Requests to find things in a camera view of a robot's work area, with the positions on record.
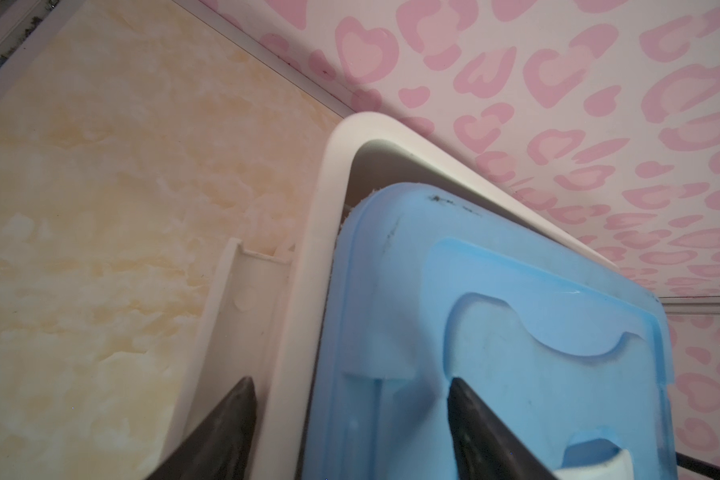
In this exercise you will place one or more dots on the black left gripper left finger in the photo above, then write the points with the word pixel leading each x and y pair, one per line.
pixel 220 445

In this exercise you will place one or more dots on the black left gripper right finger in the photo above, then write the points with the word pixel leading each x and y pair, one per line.
pixel 484 447

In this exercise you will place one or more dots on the blue plastic bin lid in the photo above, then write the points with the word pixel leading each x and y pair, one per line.
pixel 427 287

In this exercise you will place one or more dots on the white plastic storage bin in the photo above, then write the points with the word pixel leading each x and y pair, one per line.
pixel 263 315

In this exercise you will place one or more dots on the rear wall base rail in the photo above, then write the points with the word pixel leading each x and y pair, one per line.
pixel 214 20

